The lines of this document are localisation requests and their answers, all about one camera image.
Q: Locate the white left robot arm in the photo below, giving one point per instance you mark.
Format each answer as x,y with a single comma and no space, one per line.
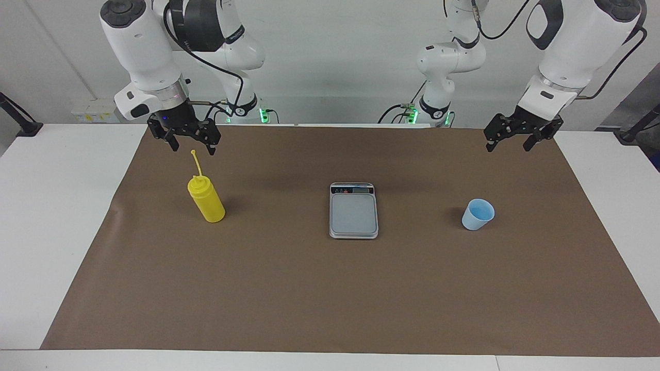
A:
582,41

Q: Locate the light blue plastic cup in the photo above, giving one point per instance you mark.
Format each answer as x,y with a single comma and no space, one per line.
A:
477,216

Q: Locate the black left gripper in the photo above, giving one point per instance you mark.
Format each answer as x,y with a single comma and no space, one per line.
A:
526,123

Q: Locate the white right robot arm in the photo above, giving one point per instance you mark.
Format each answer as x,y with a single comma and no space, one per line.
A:
139,46

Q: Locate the silver digital kitchen scale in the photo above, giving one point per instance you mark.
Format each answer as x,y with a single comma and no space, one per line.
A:
353,216

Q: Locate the yellow squeeze bottle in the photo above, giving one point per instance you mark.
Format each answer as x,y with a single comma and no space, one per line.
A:
206,203

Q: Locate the white wall socket box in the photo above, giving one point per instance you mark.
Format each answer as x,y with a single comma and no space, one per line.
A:
95,111

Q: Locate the black clamp stand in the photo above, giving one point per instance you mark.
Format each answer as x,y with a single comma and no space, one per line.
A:
28,126
631,135

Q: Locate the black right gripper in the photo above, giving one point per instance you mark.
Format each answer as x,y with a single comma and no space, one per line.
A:
178,121

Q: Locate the brown paper table mat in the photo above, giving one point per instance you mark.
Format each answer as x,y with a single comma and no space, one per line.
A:
330,299

